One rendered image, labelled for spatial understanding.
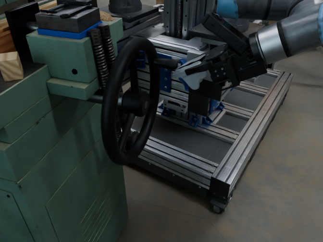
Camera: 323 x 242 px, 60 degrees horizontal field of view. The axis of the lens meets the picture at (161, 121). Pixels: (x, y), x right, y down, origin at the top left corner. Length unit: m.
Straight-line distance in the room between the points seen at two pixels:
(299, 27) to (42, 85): 0.52
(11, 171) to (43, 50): 0.25
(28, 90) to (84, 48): 0.14
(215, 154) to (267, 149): 0.53
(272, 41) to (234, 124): 1.08
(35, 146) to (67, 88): 0.15
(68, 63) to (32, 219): 0.37
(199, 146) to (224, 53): 0.89
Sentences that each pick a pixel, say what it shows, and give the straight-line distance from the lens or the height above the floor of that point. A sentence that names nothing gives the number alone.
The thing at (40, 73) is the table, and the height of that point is 0.89.
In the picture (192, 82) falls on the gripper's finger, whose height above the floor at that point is 0.84.
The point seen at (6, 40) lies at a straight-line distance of 0.71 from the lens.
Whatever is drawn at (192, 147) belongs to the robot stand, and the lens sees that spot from 1.44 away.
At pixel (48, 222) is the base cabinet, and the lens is 0.80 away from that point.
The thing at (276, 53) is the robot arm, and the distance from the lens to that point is 0.61.
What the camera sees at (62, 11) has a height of 1.00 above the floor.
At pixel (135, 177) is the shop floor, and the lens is 1.57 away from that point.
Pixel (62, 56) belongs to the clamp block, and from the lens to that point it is 0.62.
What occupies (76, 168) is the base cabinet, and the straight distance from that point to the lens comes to 0.82.
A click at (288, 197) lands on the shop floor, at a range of 1.61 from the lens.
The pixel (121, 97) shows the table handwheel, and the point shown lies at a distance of 0.64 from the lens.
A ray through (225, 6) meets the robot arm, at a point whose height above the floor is 1.00.
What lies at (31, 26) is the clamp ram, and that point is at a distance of 0.72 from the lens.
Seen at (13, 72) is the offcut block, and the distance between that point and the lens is 0.60.
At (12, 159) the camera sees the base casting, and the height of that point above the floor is 0.77.
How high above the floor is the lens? 1.15
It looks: 36 degrees down
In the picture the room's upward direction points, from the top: straight up
